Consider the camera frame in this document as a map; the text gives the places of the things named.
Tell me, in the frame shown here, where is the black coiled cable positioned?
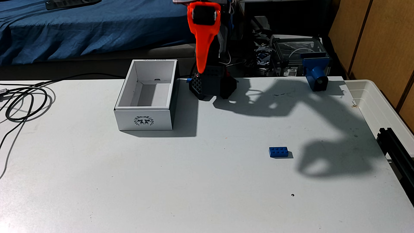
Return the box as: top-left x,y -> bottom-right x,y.
0,85 -> 48,123

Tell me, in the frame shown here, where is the blue bed sheet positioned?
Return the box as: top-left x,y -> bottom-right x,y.
0,0 -> 198,67

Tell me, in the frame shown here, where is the blue printed camera mount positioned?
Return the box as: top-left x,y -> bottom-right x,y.
301,53 -> 331,92

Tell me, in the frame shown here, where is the wooden wardrobe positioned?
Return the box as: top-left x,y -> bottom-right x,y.
328,0 -> 414,130

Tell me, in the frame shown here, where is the white plastic bin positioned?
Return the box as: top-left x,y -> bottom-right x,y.
344,79 -> 414,162

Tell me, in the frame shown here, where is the black remote control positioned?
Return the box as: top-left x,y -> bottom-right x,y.
45,0 -> 102,11

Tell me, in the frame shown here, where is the blue toy brick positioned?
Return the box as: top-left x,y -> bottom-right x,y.
269,146 -> 289,158

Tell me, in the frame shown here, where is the white cardboard box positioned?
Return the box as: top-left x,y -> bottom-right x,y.
113,59 -> 179,131

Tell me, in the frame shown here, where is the long black cable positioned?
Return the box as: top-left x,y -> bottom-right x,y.
0,73 -> 126,178

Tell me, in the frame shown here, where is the clear enclosure with black frame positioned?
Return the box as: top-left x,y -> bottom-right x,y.
270,35 -> 330,77

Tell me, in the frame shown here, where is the black aluminium extrusion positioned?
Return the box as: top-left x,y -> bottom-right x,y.
376,127 -> 414,206

